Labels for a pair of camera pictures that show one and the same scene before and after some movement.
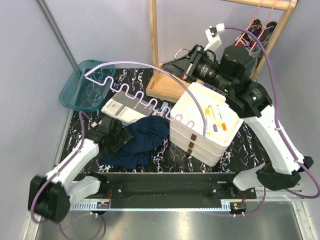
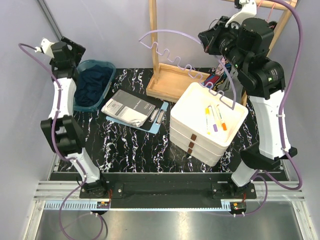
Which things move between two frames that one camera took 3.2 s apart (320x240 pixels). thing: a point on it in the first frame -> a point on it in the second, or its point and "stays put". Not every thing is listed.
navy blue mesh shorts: (147, 133) -> (92, 80)
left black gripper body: (118, 140) -> (76, 52)
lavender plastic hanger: (143, 94) -> (185, 66)
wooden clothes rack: (168, 85) stays put
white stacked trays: (203, 123) stays put
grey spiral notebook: (128, 110) stays put
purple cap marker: (215, 128) stays put
